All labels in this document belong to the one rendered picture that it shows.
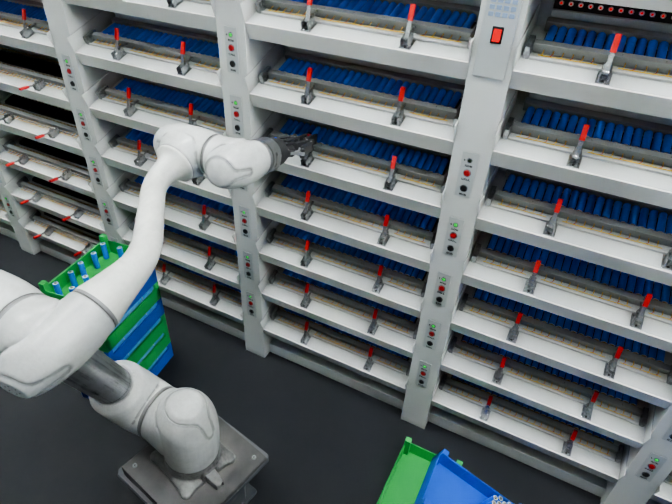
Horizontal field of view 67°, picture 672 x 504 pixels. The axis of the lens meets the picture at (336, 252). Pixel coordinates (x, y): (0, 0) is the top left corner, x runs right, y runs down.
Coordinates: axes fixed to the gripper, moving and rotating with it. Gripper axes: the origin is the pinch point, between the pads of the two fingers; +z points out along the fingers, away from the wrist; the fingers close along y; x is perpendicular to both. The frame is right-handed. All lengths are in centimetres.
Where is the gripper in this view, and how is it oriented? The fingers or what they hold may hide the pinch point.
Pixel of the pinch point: (307, 140)
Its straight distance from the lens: 151.4
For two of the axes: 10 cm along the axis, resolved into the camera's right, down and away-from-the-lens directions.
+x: 1.3, -8.8, -4.5
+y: 8.9, 3.0, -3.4
